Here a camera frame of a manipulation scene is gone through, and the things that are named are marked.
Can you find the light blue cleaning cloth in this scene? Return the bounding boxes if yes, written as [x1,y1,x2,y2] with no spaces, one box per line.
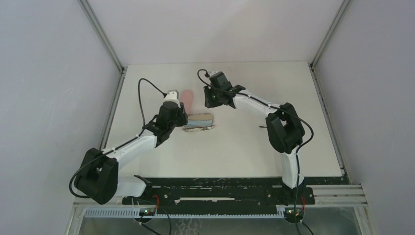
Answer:
[185,119,213,128]

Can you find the pink glasses case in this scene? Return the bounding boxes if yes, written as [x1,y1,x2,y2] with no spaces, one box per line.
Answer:
[180,90,194,115]

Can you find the map print glasses case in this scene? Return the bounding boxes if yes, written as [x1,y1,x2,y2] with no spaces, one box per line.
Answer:
[182,113,215,132]

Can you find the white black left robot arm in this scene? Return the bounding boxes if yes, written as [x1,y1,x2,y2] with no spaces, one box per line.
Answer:
[69,101,187,205]

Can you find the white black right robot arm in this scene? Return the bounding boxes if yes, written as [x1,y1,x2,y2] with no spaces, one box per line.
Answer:
[197,69,313,189]

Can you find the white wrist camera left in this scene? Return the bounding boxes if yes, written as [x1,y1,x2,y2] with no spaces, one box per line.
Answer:
[164,90,180,106]

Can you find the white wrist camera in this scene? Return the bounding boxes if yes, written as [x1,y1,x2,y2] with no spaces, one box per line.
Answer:
[164,90,180,106]
[207,71,218,77]

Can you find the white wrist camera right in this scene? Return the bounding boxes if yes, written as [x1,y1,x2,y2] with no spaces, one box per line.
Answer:
[207,71,218,77]

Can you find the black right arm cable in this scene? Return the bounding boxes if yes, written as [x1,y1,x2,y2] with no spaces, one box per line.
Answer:
[197,69,315,208]

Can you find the white slotted cable duct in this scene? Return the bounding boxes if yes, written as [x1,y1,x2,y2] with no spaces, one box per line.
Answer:
[84,208,286,218]

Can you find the aluminium frame rail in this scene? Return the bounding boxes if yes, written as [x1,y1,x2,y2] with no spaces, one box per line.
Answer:
[309,0,368,207]
[78,0,125,149]

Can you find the right aluminium frame rail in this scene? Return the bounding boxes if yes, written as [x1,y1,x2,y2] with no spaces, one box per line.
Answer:
[309,0,368,207]

